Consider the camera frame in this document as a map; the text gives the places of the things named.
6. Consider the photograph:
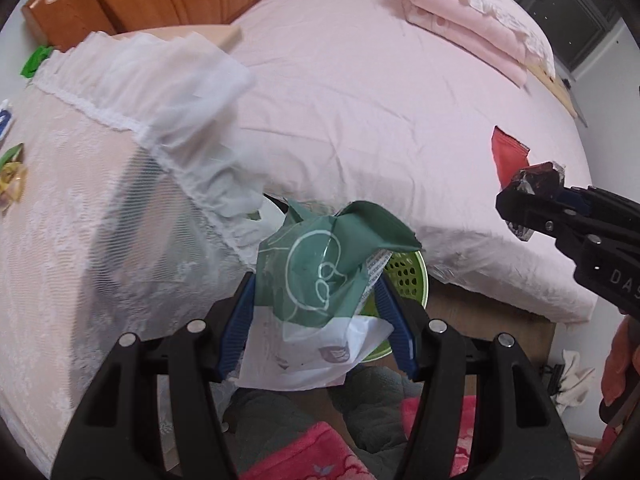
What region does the dark red wrapper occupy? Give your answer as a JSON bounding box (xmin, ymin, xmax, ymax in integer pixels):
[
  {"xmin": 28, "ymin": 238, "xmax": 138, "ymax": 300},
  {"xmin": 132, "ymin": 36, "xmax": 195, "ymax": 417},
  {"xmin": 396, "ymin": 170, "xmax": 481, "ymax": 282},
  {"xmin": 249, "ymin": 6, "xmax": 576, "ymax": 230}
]
[{"xmin": 509, "ymin": 160, "xmax": 567, "ymax": 243}]

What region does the green and white plastic bag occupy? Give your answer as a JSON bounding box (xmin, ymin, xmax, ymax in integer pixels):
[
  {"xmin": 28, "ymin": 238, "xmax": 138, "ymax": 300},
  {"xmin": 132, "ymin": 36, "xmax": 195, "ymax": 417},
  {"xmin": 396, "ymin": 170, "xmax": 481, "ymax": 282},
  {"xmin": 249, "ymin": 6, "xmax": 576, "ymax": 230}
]
[{"xmin": 235, "ymin": 200, "xmax": 422, "ymax": 392}]

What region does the light wooden plank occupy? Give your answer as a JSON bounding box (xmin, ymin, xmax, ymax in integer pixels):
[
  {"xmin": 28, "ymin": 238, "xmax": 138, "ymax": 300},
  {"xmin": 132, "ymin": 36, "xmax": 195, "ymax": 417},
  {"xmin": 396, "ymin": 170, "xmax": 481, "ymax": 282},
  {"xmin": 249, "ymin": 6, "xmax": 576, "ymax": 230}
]
[{"xmin": 527, "ymin": 62, "xmax": 590, "ymax": 128}]

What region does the red snack packet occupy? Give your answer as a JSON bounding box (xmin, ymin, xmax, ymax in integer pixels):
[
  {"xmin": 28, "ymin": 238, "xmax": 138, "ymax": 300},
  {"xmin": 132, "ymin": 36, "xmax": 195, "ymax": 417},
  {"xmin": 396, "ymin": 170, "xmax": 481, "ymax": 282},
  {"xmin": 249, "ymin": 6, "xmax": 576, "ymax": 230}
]
[{"xmin": 491, "ymin": 126, "xmax": 531, "ymax": 190}]

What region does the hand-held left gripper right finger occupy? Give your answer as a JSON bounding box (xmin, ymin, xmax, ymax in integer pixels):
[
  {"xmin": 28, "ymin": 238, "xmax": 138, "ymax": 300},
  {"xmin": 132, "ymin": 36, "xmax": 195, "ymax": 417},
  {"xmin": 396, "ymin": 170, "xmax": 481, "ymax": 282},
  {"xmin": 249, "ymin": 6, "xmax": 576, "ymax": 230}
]
[{"xmin": 375, "ymin": 276, "xmax": 576, "ymax": 480}]

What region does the green crumpled wrapper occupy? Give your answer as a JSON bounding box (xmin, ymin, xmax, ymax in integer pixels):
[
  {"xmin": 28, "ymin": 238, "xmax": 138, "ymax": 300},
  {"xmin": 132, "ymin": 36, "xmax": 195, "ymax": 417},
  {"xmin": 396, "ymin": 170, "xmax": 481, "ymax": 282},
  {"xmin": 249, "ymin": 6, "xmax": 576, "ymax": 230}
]
[{"xmin": 20, "ymin": 45, "xmax": 55, "ymax": 78}]

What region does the green and yellow snack packet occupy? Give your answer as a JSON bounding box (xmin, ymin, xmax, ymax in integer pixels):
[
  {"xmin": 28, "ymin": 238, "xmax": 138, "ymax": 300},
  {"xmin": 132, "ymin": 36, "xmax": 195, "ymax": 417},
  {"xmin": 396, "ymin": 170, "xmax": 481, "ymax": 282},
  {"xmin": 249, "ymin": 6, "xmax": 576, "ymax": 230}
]
[{"xmin": 0, "ymin": 143, "xmax": 28, "ymax": 216}]

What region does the person's right hand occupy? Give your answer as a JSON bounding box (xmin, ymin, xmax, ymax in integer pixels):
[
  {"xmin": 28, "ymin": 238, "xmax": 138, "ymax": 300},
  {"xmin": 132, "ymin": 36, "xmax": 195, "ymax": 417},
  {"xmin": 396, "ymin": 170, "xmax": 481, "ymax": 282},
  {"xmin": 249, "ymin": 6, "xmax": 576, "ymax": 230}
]
[{"xmin": 601, "ymin": 317, "xmax": 640, "ymax": 408}]

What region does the bed with pink sheet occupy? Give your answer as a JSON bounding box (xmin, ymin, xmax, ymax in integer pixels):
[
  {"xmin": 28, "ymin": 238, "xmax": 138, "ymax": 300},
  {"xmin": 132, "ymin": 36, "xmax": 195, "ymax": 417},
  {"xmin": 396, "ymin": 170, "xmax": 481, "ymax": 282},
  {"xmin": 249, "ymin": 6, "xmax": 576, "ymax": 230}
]
[{"xmin": 227, "ymin": 0, "xmax": 599, "ymax": 361}]

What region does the white lace table cloth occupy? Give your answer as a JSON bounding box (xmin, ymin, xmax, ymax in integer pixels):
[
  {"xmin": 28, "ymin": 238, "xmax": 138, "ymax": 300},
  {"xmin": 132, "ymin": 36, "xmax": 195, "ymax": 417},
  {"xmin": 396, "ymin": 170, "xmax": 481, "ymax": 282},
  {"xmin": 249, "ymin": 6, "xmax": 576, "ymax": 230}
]
[{"xmin": 0, "ymin": 30, "xmax": 266, "ymax": 477}]

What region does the dark window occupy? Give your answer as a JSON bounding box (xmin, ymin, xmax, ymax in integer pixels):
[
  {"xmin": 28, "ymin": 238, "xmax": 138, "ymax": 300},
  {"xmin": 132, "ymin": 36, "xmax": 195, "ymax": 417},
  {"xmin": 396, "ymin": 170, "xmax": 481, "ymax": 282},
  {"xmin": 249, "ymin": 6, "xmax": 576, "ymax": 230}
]
[{"xmin": 497, "ymin": 0, "xmax": 638, "ymax": 81}]

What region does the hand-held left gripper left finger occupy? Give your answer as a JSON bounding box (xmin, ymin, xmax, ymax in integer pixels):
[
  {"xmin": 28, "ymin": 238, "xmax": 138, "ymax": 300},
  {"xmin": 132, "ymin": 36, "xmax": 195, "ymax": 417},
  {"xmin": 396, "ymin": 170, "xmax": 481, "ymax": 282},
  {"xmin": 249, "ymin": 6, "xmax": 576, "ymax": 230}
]
[{"xmin": 50, "ymin": 272, "xmax": 257, "ymax": 480}]

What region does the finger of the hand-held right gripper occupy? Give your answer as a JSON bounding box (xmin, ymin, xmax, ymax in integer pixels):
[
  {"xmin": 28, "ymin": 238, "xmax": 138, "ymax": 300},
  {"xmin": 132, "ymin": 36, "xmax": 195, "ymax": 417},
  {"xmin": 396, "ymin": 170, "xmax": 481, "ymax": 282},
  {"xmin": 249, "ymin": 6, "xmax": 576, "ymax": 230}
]
[
  {"xmin": 564, "ymin": 186, "xmax": 640, "ymax": 228},
  {"xmin": 495, "ymin": 180, "xmax": 591, "ymax": 242}
]

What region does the folded pink blanket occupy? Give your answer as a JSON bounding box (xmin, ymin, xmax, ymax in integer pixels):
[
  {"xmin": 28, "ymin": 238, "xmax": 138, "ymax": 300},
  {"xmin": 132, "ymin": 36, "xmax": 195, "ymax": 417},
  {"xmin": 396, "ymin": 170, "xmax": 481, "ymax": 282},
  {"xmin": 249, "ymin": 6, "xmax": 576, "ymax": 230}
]
[
  {"xmin": 407, "ymin": 0, "xmax": 557, "ymax": 78},
  {"xmin": 402, "ymin": 0, "xmax": 528, "ymax": 88}
]

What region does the grey fuzzy cloth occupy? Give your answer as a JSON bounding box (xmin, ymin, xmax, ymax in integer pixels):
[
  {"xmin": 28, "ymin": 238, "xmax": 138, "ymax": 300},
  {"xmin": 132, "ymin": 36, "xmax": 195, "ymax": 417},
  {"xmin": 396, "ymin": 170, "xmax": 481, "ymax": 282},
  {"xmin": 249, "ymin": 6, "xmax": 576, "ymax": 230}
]
[{"xmin": 222, "ymin": 364, "xmax": 426, "ymax": 466}]

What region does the green plastic waste basket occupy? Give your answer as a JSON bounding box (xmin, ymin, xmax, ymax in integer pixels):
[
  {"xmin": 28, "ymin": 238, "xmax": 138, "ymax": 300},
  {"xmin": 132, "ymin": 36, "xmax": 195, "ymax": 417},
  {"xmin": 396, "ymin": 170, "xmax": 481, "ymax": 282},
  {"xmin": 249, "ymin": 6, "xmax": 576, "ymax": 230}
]
[{"xmin": 345, "ymin": 249, "xmax": 430, "ymax": 365}]

